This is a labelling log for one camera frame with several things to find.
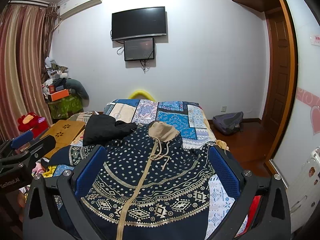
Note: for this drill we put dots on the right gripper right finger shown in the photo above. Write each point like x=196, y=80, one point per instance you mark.
x=225, y=188

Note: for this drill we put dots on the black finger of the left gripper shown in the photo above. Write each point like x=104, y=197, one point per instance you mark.
x=43, y=146

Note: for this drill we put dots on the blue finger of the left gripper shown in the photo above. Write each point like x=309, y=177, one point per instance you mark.
x=21, y=140

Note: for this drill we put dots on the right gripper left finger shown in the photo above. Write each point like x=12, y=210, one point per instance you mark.
x=75, y=184

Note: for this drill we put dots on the navy patterned hoodie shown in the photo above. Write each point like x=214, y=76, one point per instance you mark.
x=150, y=179

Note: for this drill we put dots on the red plush toy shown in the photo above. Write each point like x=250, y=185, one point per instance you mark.
x=34, y=123

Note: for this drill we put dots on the wooden lap desk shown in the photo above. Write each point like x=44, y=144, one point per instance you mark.
x=64, y=132

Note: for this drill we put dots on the green storage box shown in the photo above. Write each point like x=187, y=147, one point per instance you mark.
x=65, y=107

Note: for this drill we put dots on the orange box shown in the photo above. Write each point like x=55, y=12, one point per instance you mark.
x=58, y=95

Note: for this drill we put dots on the white wardrobe sliding door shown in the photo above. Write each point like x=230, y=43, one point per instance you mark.
x=297, y=157

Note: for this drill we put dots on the black garment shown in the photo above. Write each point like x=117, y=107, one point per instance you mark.
x=102, y=129

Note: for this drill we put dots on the grey backpack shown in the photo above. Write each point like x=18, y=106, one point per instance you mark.
x=228, y=124

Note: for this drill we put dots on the pile of clutter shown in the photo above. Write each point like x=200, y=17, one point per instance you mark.
x=57, y=77

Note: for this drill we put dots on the blue patchwork bedspread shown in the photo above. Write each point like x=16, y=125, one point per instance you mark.
x=172, y=122

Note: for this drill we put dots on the striped pink curtain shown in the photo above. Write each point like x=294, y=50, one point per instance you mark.
x=26, y=38

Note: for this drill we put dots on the white air conditioner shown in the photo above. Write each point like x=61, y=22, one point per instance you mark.
x=72, y=7

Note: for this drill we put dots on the wall power socket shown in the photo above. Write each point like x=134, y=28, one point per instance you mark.
x=223, y=108

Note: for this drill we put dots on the small wall monitor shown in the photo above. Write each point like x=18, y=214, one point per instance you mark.
x=139, y=49

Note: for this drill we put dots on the large wall television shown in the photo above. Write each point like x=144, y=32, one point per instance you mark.
x=141, y=22

